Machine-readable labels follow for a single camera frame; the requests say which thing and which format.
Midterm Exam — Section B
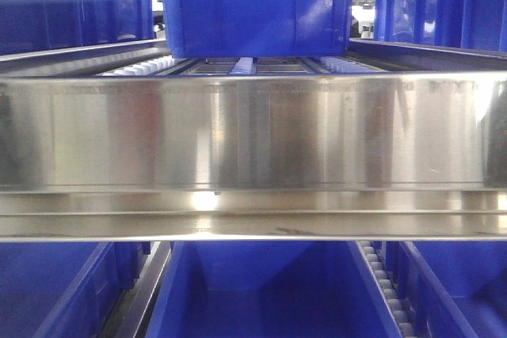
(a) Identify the upper middle roller track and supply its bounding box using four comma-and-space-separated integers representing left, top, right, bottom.
229, 57, 257, 75

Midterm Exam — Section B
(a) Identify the roller track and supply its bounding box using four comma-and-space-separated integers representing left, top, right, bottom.
356, 241, 416, 337
101, 55, 185, 76
229, 57, 257, 75
319, 56, 368, 74

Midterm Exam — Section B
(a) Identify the stainless steel shelf front beam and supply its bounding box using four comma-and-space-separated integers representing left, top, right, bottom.
1, 72, 506, 241

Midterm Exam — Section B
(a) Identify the upper right roller track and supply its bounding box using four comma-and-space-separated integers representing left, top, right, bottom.
319, 56, 368, 74

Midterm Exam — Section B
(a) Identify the upper left roller track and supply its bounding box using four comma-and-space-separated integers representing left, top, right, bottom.
101, 55, 185, 76

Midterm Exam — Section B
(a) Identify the rear middle dark blue bin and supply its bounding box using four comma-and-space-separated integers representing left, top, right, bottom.
163, 0, 351, 59

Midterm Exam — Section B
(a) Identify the dark blue bin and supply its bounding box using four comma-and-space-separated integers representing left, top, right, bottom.
1, 0, 154, 55
374, 0, 506, 51
379, 241, 506, 337
1, 242, 151, 337
147, 241, 400, 337
163, 0, 351, 59

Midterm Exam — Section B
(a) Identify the lower middle dark blue bin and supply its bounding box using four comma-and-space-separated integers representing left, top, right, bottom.
147, 241, 400, 337

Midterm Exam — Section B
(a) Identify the lower right roller track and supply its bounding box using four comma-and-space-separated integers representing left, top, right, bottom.
356, 241, 416, 337

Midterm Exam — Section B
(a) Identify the lower right dark blue bin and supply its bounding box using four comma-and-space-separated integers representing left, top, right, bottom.
379, 241, 506, 337

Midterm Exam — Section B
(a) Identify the lower left dark blue bin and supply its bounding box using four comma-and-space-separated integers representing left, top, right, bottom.
1, 242, 151, 337

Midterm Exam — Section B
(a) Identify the upper right dark blue bin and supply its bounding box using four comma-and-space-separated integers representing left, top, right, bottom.
374, 0, 506, 51

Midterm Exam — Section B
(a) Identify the upper left dark blue bin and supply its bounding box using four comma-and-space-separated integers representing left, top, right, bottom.
1, 0, 154, 55

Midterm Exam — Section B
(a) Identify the lower left metal rail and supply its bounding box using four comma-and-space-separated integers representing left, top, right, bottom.
101, 241, 171, 337

